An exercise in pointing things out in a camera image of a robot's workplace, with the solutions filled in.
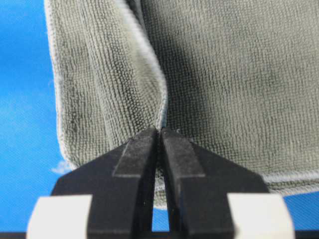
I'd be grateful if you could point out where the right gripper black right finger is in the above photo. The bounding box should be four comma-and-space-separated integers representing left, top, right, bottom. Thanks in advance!
159, 126, 295, 239

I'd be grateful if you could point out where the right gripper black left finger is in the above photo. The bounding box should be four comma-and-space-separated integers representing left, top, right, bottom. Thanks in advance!
26, 127, 159, 239

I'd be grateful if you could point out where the large grey microfibre towel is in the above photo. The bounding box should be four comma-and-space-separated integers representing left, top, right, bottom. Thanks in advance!
44, 0, 319, 195

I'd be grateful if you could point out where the blue table cover cloth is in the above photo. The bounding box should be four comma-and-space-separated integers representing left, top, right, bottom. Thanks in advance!
0, 0, 319, 231

